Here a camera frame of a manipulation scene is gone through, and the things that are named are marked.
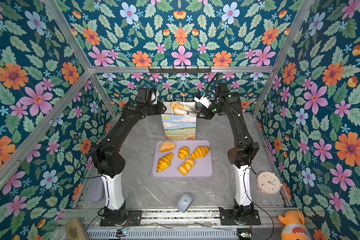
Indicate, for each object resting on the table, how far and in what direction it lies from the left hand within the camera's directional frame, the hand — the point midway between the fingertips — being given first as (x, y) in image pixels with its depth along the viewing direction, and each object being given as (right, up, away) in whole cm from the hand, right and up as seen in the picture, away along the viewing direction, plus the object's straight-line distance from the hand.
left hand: (166, 103), depth 85 cm
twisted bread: (+12, -37, +2) cm, 39 cm away
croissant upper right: (+21, -29, +8) cm, 37 cm away
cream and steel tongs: (+14, -5, +1) cm, 15 cm away
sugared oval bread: (+7, -3, +1) cm, 8 cm away
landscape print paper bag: (+8, -14, +8) cm, 17 cm away
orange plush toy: (+61, -59, -20) cm, 87 cm away
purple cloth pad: (-37, -48, -5) cm, 61 cm away
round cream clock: (+58, -45, -3) cm, 74 cm away
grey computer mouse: (+12, -50, -15) cm, 53 cm away
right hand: (+20, -5, -1) cm, 21 cm away
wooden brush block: (-39, -62, -17) cm, 75 cm away
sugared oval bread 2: (-1, -26, +11) cm, 28 cm away
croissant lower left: (-1, -35, +4) cm, 36 cm away
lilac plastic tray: (+22, -39, +7) cm, 46 cm away
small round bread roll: (+10, -30, +8) cm, 33 cm away
